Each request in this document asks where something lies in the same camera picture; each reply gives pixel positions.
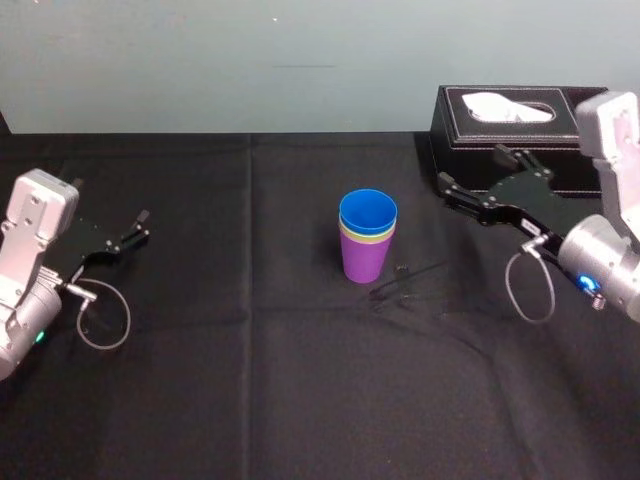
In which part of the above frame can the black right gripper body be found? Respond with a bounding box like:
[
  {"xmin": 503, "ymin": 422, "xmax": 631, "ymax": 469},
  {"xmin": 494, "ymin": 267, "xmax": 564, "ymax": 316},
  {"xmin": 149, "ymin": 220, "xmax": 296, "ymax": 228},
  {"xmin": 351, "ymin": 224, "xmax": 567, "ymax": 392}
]
[{"xmin": 478, "ymin": 168, "xmax": 567, "ymax": 266}]

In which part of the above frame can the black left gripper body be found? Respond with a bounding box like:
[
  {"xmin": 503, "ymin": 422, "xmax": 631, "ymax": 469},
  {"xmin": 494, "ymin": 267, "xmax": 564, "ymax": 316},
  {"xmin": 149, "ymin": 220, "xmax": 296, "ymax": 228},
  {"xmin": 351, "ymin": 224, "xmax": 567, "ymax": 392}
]
[{"xmin": 43, "ymin": 213, "xmax": 122, "ymax": 287}]

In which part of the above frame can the black leather tissue box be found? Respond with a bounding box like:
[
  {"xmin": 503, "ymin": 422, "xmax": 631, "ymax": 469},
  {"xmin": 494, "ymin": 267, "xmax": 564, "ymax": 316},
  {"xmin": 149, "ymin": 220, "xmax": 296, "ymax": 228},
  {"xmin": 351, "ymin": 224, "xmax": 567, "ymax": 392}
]
[{"xmin": 428, "ymin": 84, "xmax": 610, "ymax": 199}]

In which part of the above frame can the white tissue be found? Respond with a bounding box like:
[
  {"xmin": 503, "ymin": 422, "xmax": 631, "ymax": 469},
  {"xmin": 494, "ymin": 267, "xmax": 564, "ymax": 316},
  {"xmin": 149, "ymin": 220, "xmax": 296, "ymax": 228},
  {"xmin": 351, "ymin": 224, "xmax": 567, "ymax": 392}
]
[{"xmin": 460, "ymin": 92, "xmax": 558, "ymax": 124}]

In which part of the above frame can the blue plastic cup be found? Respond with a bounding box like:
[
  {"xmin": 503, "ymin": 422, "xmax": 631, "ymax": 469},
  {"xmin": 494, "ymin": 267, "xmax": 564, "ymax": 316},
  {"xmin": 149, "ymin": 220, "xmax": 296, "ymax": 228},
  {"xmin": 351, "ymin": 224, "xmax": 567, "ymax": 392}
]
[{"xmin": 338, "ymin": 188, "xmax": 400, "ymax": 237}]

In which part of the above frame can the green plastic cup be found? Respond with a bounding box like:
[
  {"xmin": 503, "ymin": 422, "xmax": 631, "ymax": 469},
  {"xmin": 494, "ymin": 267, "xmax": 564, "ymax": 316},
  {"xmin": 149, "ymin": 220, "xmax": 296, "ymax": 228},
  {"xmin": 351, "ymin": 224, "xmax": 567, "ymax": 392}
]
[{"xmin": 338, "ymin": 218, "xmax": 399, "ymax": 246}]

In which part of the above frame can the purple plastic cup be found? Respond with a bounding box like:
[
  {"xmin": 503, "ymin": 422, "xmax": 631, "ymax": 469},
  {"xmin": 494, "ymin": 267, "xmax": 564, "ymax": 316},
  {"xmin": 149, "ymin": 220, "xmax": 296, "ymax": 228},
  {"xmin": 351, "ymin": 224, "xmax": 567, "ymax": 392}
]
[{"xmin": 339, "ymin": 230, "xmax": 395, "ymax": 286}]

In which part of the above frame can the black tablecloth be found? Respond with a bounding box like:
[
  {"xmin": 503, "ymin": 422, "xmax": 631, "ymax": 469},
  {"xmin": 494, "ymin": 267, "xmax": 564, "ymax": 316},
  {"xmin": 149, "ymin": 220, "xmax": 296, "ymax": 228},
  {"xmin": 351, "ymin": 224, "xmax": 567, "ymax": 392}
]
[{"xmin": 0, "ymin": 130, "xmax": 640, "ymax": 480}]

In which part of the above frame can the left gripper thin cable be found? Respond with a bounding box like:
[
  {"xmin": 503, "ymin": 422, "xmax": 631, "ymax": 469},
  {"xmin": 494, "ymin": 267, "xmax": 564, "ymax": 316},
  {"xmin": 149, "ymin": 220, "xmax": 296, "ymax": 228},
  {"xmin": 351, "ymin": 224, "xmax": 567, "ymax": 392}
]
[{"xmin": 61, "ymin": 278, "xmax": 133, "ymax": 352}]

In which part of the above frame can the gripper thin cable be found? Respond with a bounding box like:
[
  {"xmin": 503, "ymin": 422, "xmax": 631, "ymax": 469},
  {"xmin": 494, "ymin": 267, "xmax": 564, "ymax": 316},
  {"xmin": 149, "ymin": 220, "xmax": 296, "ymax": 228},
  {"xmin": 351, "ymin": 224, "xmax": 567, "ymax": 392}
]
[
  {"xmin": 61, "ymin": 278, "xmax": 133, "ymax": 352},
  {"xmin": 504, "ymin": 234, "xmax": 558, "ymax": 326}
]

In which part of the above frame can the right gripper thin cable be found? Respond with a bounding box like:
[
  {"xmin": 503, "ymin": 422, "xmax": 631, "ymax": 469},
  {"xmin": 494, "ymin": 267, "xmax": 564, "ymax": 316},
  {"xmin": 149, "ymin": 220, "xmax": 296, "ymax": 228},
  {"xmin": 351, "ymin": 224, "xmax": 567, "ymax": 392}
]
[{"xmin": 504, "ymin": 234, "xmax": 558, "ymax": 326}]

